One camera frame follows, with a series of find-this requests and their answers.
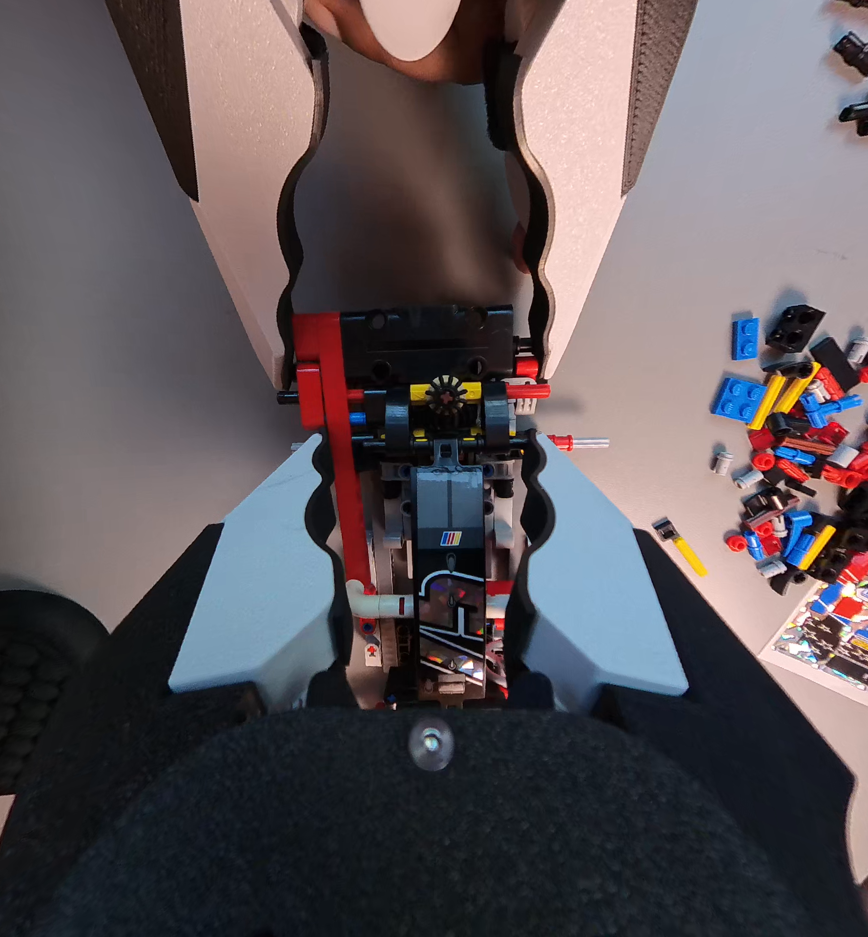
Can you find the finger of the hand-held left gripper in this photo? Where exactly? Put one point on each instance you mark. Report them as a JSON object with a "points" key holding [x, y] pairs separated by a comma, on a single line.
{"points": [[588, 146], [251, 146]]}

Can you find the holographic sticker sheet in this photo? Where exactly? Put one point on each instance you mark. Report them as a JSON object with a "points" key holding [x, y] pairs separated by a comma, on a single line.
{"points": [[844, 644]]}

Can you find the lego car chassis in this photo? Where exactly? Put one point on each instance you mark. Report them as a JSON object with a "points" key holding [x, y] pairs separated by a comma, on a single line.
{"points": [[324, 380]]}

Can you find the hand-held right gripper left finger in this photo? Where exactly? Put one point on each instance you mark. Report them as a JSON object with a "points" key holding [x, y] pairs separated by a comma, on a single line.
{"points": [[258, 585]]}

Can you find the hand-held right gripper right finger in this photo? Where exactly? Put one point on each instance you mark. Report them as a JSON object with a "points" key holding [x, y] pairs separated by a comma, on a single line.
{"points": [[602, 585]]}

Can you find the pile of black blue pins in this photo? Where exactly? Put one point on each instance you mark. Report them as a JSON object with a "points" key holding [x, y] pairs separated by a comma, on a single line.
{"points": [[859, 53]]}

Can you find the pile of mixed lego pieces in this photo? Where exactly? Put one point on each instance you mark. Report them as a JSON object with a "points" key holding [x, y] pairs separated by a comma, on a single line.
{"points": [[741, 399]]}

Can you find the yellow lego axle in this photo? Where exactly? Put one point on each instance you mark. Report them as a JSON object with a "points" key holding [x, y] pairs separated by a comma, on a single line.
{"points": [[690, 558]]}

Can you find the black chair armrest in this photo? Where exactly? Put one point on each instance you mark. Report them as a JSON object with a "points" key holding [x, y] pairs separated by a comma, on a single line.
{"points": [[16, 695]]}

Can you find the person's left hand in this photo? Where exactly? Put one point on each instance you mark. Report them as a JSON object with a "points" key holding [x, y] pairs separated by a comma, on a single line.
{"points": [[463, 66]]}

